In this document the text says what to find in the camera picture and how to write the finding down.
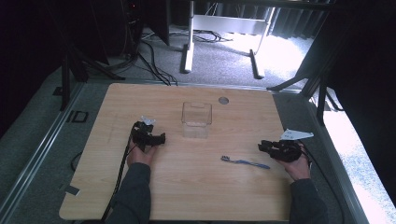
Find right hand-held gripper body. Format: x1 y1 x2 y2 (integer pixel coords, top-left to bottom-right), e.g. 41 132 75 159
270 128 315 163

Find black tape floor mark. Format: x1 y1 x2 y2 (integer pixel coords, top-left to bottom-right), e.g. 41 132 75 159
65 109 90 124

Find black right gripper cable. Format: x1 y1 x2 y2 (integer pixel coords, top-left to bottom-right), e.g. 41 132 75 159
299 140 346 224

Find black floor cables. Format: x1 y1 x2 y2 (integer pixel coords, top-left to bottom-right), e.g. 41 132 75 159
136 39 179 87

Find person's left hand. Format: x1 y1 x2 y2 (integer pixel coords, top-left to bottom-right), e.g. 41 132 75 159
126 140 159 168

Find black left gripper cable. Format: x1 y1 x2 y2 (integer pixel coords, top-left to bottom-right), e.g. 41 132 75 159
100 136 134 222

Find clear plastic box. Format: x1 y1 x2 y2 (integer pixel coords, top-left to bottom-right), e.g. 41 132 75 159
180 101 213 140

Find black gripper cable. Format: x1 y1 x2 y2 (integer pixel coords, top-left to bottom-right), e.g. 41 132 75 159
100 136 134 222
299 140 346 224

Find grey tape strip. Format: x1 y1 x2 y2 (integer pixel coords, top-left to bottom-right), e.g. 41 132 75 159
63 184 81 197

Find blue toothbrush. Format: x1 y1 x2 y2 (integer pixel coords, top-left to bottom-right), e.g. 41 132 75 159
220 155 272 171

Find person's right hand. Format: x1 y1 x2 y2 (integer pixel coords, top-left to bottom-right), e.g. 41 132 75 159
276 142 313 182

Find black metal stand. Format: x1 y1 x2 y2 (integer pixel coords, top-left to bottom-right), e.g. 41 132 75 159
266 62 344 126
51 46 126 112

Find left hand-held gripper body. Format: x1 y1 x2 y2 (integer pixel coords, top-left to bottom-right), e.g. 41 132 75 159
130 115 157 152

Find metal floor rail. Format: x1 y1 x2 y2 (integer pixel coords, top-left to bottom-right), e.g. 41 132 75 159
0 81 86 217
303 96 372 224

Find dark curtain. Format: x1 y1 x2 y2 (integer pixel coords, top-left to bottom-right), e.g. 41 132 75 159
270 7 329 40

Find white desk frame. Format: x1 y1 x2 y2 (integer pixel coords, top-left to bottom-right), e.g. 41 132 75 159
179 0 276 80

